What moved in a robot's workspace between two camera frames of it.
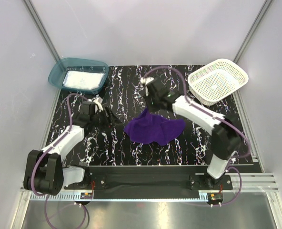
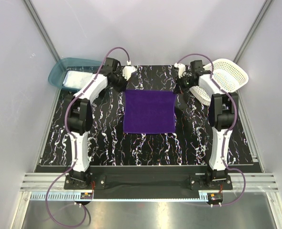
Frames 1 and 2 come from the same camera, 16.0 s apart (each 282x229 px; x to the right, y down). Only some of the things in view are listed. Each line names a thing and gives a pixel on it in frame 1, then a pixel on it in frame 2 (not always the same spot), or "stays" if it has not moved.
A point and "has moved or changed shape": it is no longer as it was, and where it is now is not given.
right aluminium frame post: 265,7 stays
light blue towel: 83,80 stays
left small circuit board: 86,195 stays
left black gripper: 109,121 -> 122,88
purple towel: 149,127 has moved or changed shape
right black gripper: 154,109 -> 180,80
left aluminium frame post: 43,30 stays
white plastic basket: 211,84 stays
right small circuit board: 215,197 stays
